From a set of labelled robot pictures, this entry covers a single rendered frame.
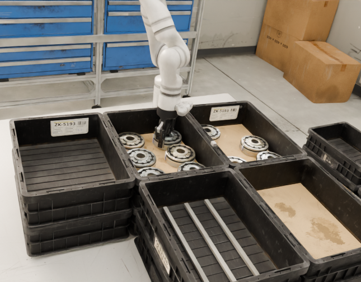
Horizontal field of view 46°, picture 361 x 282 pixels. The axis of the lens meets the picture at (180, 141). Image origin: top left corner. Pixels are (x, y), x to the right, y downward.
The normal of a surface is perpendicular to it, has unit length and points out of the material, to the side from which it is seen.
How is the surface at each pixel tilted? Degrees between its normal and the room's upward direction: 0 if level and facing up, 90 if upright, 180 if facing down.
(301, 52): 88
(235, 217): 0
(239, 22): 90
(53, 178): 0
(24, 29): 90
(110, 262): 0
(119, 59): 90
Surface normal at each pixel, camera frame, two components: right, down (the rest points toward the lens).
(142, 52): 0.47, 0.51
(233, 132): 0.13, -0.84
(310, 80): -0.94, 0.07
